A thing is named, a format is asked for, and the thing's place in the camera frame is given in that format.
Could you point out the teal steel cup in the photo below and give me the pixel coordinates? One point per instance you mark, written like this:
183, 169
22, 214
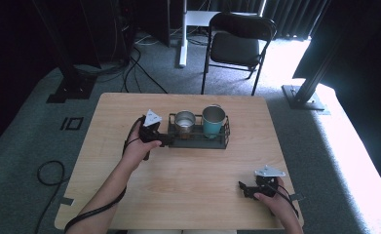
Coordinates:
213, 125

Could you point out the small steel cup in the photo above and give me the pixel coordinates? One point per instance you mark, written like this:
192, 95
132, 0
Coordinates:
184, 123

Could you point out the grey tape piece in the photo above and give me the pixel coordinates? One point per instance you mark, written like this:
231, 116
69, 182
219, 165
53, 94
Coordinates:
297, 197
66, 201

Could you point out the black folding chair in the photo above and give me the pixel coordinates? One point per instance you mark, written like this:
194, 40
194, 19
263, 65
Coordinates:
235, 48

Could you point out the person's right hand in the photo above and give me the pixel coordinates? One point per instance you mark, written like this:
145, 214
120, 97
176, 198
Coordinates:
277, 203

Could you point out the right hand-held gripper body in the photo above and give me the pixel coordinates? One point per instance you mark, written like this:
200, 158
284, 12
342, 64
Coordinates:
267, 182

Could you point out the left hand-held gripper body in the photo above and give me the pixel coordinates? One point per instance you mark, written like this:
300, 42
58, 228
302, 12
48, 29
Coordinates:
149, 130

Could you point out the black metal stand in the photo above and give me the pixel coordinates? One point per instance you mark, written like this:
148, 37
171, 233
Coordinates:
71, 74
308, 87

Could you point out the person's left hand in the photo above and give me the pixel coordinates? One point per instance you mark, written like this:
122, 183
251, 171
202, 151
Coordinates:
136, 152

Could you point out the dark cabinet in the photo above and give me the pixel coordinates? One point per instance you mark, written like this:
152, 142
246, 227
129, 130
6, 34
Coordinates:
139, 22

